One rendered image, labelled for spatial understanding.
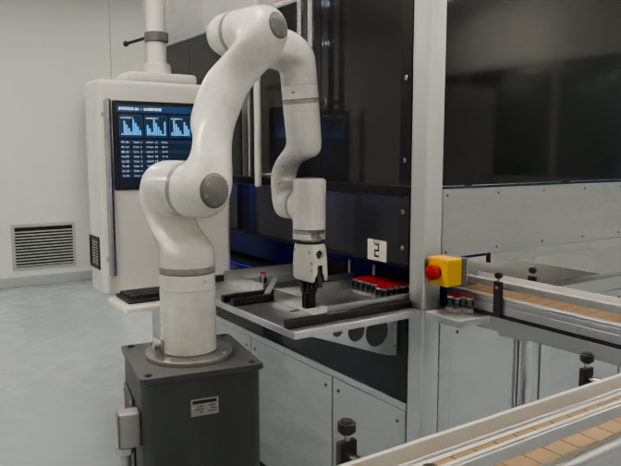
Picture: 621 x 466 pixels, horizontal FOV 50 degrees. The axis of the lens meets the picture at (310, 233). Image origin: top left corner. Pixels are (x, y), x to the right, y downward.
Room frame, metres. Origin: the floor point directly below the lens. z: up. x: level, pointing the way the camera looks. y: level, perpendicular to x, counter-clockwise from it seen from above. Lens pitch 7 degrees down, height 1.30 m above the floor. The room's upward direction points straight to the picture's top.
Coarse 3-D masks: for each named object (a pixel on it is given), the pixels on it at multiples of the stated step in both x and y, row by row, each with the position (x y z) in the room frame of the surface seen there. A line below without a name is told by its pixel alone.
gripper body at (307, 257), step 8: (296, 240) 1.67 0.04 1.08; (296, 248) 1.68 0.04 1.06; (304, 248) 1.64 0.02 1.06; (312, 248) 1.63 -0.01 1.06; (320, 248) 1.63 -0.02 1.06; (296, 256) 1.68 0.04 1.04; (304, 256) 1.64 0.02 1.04; (312, 256) 1.62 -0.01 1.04; (320, 256) 1.64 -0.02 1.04; (296, 264) 1.68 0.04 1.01; (304, 264) 1.64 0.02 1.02; (312, 264) 1.62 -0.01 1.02; (320, 264) 1.63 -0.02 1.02; (296, 272) 1.68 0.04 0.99; (304, 272) 1.65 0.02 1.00; (312, 272) 1.62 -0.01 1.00; (304, 280) 1.65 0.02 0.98; (312, 280) 1.62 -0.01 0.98
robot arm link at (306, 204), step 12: (300, 180) 1.64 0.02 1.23; (312, 180) 1.63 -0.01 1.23; (324, 180) 1.66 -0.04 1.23; (300, 192) 1.64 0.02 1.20; (312, 192) 1.63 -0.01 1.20; (324, 192) 1.66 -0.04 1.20; (288, 204) 1.67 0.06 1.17; (300, 204) 1.64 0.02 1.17; (312, 204) 1.63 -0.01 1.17; (324, 204) 1.66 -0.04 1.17; (300, 216) 1.64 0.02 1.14; (312, 216) 1.63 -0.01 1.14; (324, 216) 1.66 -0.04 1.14; (300, 228) 1.64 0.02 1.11; (312, 228) 1.63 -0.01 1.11; (324, 228) 1.66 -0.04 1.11
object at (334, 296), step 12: (276, 288) 1.85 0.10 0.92; (288, 288) 1.87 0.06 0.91; (324, 288) 1.94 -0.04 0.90; (336, 288) 1.97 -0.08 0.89; (348, 288) 1.99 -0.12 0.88; (276, 300) 1.83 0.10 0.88; (288, 300) 1.78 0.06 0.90; (300, 300) 1.73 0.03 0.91; (324, 300) 1.84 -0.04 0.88; (336, 300) 1.84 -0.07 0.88; (348, 300) 1.84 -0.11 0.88; (360, 300) 1.69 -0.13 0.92; (372, 300) 1.71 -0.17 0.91; (384, 300) 1.74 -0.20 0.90; (396, 300) 1.76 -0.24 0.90; (312, 312) 1.68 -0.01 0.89; (324, 312) 1.64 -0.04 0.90
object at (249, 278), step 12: (288, 264) 2.27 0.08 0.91; (228, 276) 2.10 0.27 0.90; (240, 276) 2.03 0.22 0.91; (252, 276) 2.19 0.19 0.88; (276, 276) 2.20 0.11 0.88; (288, 276) 2.20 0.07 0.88; (336, 276) 2.07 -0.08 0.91; (348, 276) 2.09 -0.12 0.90; (252, 288) 1.97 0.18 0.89; (264, 288) 1.92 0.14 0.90
